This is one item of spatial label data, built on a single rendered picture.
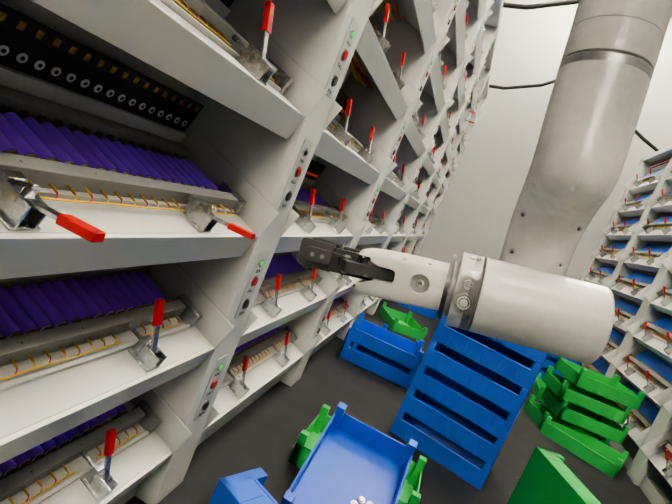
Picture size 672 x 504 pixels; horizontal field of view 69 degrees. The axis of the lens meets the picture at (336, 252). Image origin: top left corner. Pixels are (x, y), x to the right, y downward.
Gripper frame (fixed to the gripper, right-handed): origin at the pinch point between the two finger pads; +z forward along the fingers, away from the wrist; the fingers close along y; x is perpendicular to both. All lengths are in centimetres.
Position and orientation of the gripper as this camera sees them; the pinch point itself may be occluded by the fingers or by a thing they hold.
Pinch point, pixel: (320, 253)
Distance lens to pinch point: 58.5
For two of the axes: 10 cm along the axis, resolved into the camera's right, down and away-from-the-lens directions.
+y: 2.5, -0.3, 9.7
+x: 2.3, -9.7, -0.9
